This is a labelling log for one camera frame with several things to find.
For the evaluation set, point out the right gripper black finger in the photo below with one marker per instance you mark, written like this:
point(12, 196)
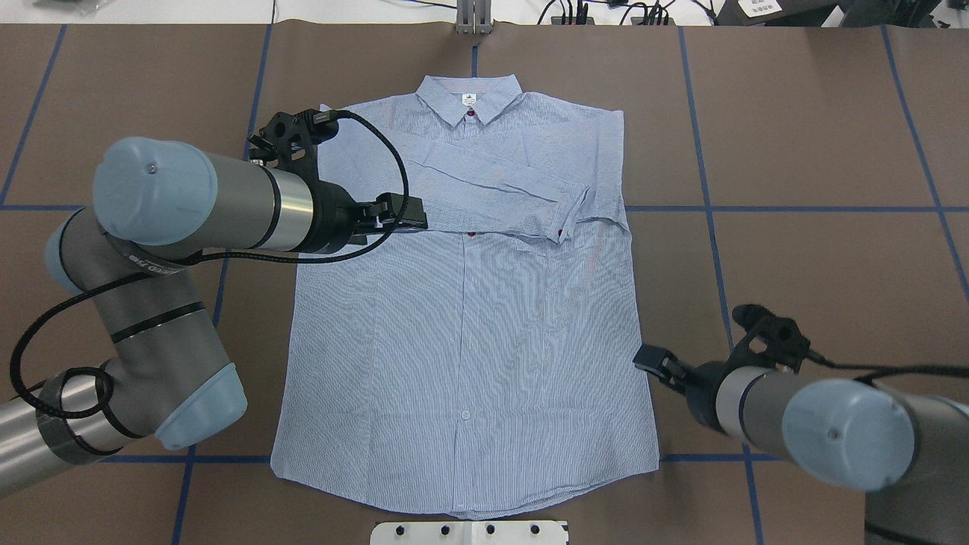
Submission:
point(663, 365)

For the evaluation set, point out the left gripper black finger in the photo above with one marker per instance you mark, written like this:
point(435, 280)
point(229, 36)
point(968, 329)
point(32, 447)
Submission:
point(392, 211)

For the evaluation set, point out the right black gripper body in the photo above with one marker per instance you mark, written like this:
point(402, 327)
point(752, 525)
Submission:
point(701, 388)

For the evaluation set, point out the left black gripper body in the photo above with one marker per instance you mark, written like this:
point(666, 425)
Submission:
point(334, 216)

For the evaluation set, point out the light blue striped shirt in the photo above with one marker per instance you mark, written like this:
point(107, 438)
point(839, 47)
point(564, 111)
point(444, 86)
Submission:
point(482, 367)

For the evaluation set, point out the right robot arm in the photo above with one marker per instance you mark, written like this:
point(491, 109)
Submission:
point(906, 452)

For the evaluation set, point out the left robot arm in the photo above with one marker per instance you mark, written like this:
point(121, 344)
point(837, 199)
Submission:
point(159, 209)

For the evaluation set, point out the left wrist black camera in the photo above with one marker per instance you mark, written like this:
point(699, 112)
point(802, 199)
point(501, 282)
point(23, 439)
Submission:
point(289, 142)

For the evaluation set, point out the wrist black camera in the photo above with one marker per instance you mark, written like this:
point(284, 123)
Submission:
point(770, 341)
point(289, 142)

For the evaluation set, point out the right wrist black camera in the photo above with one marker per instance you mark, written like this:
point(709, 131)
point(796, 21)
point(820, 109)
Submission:
point(770, 341)

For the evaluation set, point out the aluminium frame post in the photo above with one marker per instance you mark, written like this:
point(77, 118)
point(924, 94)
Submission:
point(474, 17)

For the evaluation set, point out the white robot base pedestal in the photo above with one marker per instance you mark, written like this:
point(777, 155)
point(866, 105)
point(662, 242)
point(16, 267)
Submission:
point(472, 532)

